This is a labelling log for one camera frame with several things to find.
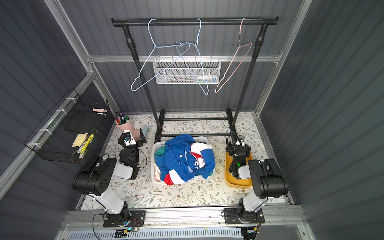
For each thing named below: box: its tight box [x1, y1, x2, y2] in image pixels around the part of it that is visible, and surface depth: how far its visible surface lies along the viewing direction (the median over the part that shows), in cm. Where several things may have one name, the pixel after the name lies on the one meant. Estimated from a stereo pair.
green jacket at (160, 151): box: [154, 145, 165, 156], surface depth 86 cm
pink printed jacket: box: [154, 164, 162, 182], surface depth 80 cm
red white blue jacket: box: [155, 134, 216, 185], surface depth 78 cm
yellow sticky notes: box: [71, 133, 89, 147], surface depth 74 cm
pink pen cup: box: [115, 115, 134, 132], surface depth 102 cm
